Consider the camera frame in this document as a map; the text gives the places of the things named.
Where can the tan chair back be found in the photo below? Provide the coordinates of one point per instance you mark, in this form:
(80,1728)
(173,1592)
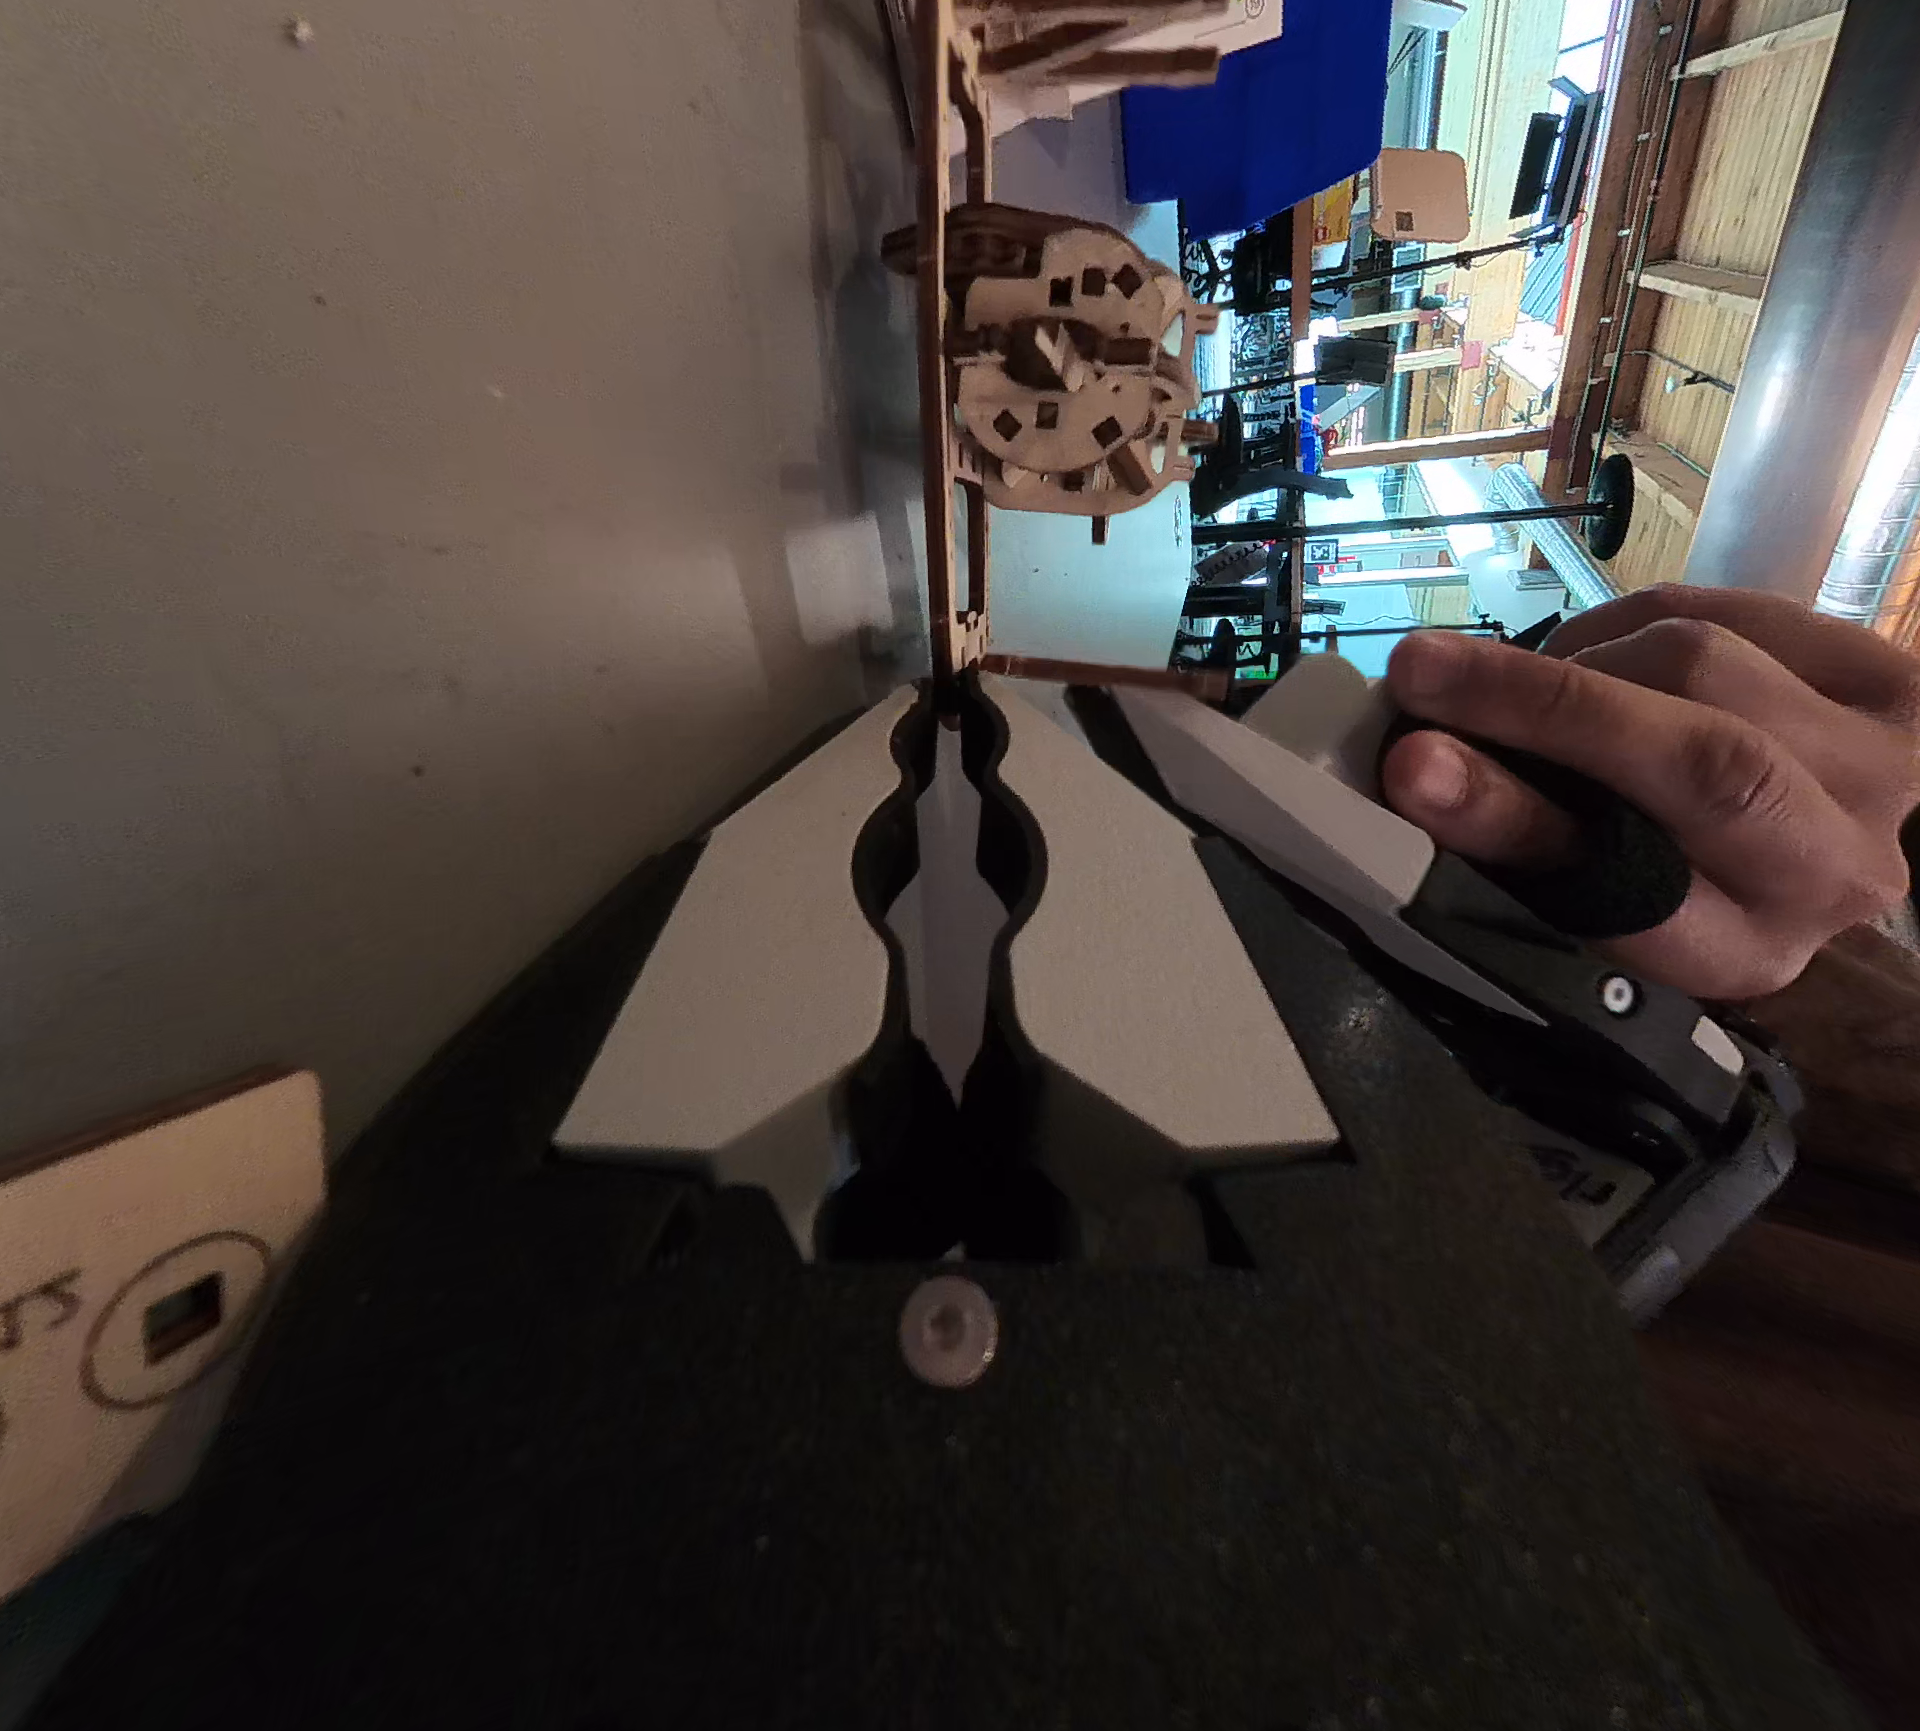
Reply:
(1419,195)

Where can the grey desk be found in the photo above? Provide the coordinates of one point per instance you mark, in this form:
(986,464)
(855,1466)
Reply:
(375,410)

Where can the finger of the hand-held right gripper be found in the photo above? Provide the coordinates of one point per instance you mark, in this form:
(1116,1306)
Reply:
(1290,832)

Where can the black stand with round base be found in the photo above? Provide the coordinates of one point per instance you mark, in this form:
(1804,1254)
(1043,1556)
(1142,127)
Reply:
(1612,504)

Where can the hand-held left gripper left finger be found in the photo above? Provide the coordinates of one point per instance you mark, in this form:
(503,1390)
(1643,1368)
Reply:
(734,996)

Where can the dark wooden strut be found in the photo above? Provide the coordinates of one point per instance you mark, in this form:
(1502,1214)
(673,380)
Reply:
(1110,674)

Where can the person's right hand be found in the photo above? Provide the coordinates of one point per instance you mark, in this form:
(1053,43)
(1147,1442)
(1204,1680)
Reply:
(1771,772)

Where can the blue plastic box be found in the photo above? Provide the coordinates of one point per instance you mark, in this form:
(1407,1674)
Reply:
(1274,141)

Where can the silver ventilation duct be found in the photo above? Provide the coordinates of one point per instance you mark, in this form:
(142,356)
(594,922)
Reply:
(1815,336)

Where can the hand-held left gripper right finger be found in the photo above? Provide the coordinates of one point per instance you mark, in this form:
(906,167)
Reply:
(1154,1012)

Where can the wooden model plane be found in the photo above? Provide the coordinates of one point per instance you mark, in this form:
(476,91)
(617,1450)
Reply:
(1051,396)

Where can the small plywood tile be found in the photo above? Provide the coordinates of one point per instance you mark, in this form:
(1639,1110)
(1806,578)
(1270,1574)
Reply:
(90,1236)

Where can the black monitor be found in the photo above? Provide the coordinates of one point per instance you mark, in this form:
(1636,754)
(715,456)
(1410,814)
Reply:
(1538,165)

